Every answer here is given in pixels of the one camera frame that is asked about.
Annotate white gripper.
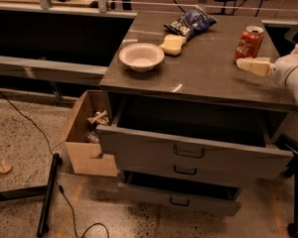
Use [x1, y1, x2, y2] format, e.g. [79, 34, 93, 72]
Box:
[236, 44, 298, 86]

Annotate red coke can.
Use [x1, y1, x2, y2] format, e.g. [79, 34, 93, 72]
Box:
[234, 25, 264, 60]

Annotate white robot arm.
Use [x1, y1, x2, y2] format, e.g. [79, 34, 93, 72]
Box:
[235, 44, 298, 106]

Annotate white paper bowl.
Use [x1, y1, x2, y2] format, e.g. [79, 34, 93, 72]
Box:
[119, 43, 165, 72]

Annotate blue chip bag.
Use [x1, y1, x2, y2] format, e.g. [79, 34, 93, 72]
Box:
[165, 7, 217, 41]

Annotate open top drawer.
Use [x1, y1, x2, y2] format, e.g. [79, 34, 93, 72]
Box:
[97, 95, 292, 185]

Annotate open drawer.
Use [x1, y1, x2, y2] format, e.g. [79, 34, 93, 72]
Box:
[97, 95, 292, 185]
[118, 171, 241, 216]

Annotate grey drawer cabinet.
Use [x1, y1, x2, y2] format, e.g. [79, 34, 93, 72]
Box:
[98, 11, 298, 186]

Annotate yellow sponge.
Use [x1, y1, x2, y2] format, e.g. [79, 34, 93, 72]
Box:
[160, 34, 187, 57]

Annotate black chair base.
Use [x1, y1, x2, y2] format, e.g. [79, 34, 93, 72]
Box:
[276, 114, 298, 238]

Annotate open bottom drawer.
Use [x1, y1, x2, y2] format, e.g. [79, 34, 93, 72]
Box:
[118, 171, 241, 216]

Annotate cardboard box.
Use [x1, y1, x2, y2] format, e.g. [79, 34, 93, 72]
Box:
[56, 90, 118, 177]

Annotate black table leg base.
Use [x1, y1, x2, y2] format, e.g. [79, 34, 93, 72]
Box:
[0, 153, 63, 238]

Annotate small wooden floor stand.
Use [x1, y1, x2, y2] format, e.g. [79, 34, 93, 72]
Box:
[0, 159, 12, 175]

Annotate black floor cable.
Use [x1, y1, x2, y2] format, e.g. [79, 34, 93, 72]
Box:
[0, 88, 110, 238]

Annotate grey metal rail beam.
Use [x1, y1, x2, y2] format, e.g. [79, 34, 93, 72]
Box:
[0, 56, 107, 86]

